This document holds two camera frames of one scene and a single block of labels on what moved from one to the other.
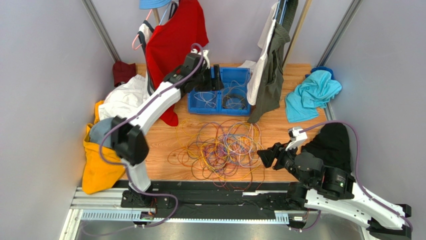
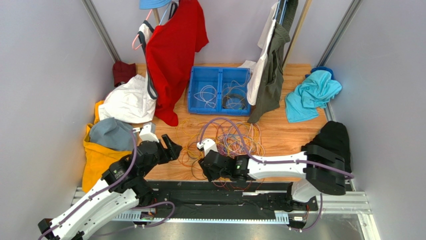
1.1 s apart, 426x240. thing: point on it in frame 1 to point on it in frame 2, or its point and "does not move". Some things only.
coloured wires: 224,151 does not move
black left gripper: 213,84 to 171,153
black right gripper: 276,157 to 209,163
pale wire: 206,97 does not move
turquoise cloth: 315,92 does not move
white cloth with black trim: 123,98 does not move
